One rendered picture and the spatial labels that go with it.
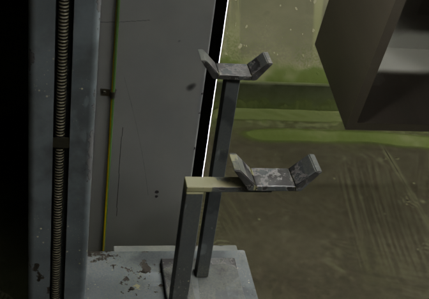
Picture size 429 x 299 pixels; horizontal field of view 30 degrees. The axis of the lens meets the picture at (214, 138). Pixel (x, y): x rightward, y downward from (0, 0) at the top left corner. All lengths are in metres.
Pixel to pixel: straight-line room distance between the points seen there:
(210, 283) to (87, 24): 0.46
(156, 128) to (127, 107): 0.06
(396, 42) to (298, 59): 0.58
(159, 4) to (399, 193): 1.58
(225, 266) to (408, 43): 1.47
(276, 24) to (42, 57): 2.22
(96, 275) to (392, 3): 1.06
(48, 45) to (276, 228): 1.74
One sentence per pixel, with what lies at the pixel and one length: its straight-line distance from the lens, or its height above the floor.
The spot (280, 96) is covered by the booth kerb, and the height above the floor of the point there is 0.11.
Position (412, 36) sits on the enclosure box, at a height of 0.58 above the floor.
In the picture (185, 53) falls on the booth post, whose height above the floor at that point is 0.93.
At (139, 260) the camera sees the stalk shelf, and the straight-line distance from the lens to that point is 1.07.
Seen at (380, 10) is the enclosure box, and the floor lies 0.80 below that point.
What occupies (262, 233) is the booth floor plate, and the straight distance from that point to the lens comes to 2.35.
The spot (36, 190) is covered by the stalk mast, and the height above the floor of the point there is 1.03.
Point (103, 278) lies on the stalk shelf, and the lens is 1.04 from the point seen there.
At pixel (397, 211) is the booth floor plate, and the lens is 2.58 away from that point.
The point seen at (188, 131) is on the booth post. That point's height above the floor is 0.78.
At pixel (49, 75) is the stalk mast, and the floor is 1.16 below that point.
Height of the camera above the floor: 1.50
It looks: 32 degrees down
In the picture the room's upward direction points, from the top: 9 degrees clockwise
